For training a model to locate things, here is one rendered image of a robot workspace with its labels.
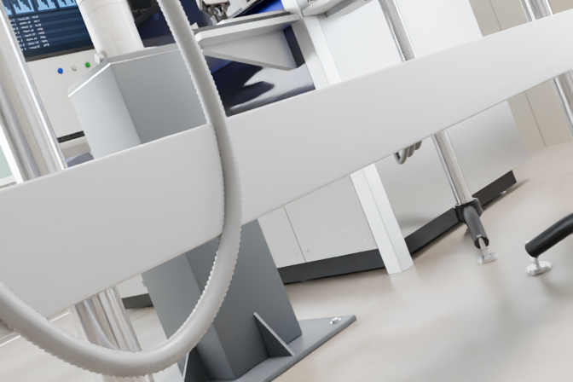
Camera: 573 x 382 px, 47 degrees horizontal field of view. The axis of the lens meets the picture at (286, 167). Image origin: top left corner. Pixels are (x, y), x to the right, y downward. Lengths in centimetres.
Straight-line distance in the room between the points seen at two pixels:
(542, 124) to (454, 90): 269
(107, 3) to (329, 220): 101
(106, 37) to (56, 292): 124
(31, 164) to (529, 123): 334
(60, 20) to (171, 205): 222
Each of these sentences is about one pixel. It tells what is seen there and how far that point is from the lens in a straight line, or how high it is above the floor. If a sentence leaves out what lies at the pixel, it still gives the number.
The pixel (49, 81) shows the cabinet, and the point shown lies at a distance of 276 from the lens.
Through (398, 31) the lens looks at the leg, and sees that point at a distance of 210.
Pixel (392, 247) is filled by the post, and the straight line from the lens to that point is 214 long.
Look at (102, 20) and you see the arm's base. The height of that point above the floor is 98.
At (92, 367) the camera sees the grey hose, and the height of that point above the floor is 38.
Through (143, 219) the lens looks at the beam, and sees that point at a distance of 68.
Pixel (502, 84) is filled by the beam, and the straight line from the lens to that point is 125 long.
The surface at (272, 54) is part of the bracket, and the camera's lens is 213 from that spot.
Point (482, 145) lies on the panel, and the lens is 268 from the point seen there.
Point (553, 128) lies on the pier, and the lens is 377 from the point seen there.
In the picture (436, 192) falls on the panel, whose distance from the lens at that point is 237.
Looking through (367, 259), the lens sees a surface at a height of 5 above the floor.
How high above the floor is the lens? 49
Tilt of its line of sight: 1 degrees down
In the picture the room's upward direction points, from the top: 22 degrees counter-clockwise
